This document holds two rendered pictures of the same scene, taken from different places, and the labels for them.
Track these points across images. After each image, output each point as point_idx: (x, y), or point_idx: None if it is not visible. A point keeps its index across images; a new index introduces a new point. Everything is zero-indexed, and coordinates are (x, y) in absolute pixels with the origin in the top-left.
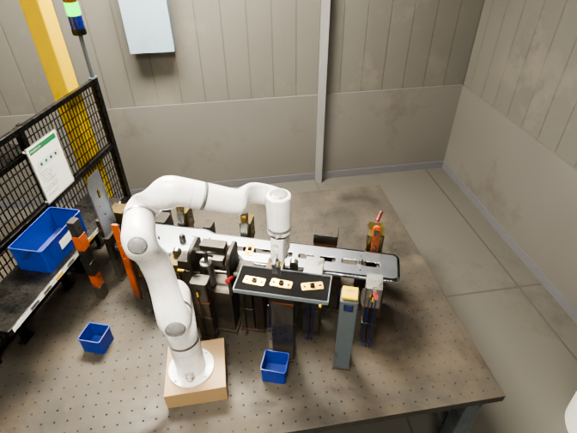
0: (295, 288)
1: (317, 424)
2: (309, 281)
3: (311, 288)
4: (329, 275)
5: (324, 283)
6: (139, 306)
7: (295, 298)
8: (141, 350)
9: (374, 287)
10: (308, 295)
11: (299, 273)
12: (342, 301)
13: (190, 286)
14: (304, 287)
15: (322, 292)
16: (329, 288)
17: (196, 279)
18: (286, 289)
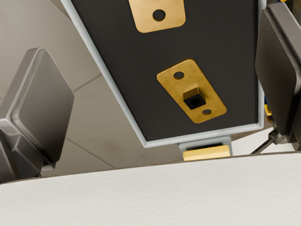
0: (156, 48)
1: (62, 8)
2: (217, 77)
3: (180, 96)
4: (263, 122)
5: (223, 115)
6: None
7: (102, 71)
8: None
9: (281, 139)
10: (146, 97)
11: (255, 24)
12: (178, 147)
13: None
14: (177, 73)
15: (178, 123)
16: (205, 131)
17: None
18: (131, 14)
